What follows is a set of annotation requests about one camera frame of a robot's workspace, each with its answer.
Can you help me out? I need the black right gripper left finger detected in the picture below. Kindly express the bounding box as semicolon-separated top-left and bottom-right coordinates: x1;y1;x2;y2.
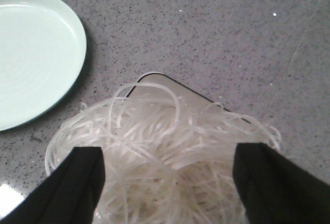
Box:
1;147;105;223

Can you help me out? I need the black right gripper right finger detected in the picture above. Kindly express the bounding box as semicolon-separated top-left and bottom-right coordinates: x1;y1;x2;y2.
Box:
233;143;329;223

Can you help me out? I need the white vermicelli noodle bundle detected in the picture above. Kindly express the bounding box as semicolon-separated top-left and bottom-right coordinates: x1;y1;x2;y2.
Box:
44;72;282;224

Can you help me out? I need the light green plate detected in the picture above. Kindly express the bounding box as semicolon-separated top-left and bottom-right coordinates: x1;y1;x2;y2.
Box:
1;0;87;131

